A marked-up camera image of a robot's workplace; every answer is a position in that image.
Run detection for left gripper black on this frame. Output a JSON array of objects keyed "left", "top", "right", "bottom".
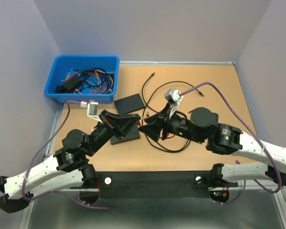
[{"left": 87, "top": 109, "right": 143, "bottom": 156}]

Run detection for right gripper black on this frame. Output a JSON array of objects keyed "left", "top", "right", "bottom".
[{"left": 138, "top": 101, "right": 204, "bottom": 145}]

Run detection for black network switch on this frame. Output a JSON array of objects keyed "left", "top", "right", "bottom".
[
  {"left": 114, "top": 94, "right": 144, "bottom": 115},
  {"left": 110, "top": 127, "right": 140, "bottom": 145}
]

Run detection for red ethernet cable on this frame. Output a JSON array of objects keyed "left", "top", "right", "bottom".
[{"left": 137, "top": 120, "right": 179, "bottom": 141}]

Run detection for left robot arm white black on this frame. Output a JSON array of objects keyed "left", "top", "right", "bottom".
[{"left": 0, "top": 110, "right": 141, "bottom": 213}]

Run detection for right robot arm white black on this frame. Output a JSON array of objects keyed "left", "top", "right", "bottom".
[{"left": 139, "top": 107, "right": 286, "bottom": 186}]

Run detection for black base mat strip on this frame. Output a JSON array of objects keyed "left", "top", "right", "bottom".
[{"left": 69, "top": 170, "right": 239, "bottom": 200}]

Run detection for blue plastic bin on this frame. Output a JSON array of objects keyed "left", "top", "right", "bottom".
[{"left": 44, "top": 54, "right": 120, "bottom": 104}]

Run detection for long black cable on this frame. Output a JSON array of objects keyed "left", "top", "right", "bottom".
[{"left": 141, "top": 73, "right": 191, "bottom": 153}]

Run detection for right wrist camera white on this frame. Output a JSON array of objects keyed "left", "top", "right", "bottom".
[{"left": 164, "top": 87, "right": 184, "bottom": 118}]

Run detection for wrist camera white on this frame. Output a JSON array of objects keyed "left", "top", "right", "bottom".
[
  {"left": 164, "top": 87, "right": 184, "bottom": 118},
  {"left": 80, "top": 100, "right": 102, "bottom": 123}
]

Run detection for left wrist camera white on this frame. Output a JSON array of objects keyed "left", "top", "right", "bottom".
[{"left": 80, "top": 100, "right": 102, "bottom": 123}]

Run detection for tangled cables in bin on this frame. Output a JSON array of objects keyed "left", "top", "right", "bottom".
[{"left": 56, "top": 68, "right": 116, "bottom": 94}]

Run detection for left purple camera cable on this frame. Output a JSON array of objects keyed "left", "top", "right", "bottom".
[{"left": 21, "top": 100, "right": 110, "bottom": 210}]

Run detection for aluminium frame rail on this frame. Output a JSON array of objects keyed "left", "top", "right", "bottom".
[{"left": 18, "top": 101, "right": 283, "bottom": 229}]

